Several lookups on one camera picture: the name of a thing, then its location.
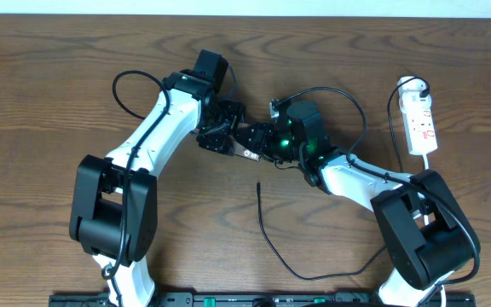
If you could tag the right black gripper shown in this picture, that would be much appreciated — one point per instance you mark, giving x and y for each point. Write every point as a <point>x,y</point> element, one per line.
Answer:
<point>259,141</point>

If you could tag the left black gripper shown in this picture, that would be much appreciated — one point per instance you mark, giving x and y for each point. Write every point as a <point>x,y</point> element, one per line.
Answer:
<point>220,143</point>

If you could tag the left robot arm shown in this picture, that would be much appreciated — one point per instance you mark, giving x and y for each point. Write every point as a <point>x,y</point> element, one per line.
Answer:
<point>114,206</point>

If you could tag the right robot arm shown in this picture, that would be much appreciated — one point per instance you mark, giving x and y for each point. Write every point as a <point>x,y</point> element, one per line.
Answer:
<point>425,232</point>

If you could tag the white power strip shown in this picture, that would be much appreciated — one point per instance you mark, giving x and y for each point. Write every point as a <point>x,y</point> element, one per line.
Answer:
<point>415,103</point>

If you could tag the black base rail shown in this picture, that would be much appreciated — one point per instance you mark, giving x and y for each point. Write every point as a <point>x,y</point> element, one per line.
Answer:
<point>225,300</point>

